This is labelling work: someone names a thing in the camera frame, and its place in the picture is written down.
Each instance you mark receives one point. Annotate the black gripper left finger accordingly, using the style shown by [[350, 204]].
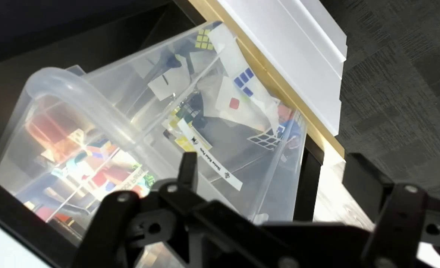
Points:
[[115, 233]]

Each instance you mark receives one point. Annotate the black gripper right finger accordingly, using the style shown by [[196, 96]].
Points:
[[399, 218]]

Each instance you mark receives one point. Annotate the clear plastic storage box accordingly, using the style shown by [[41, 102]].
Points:
[[56, 94]]

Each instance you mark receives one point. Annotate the colourful puzzle pieces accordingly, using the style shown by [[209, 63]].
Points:
[[105, 173]]

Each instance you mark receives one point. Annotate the yellow white label strip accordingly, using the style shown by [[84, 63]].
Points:
[[214, 164]]

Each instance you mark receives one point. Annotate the grey patterned puzzle cube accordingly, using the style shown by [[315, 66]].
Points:
[[265, 137]]

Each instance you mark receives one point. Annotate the white paper with colour squares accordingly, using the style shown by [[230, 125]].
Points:
[[239, 99]]

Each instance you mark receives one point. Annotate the yellow white puzzle cube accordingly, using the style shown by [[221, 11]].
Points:
[[205, 39]]

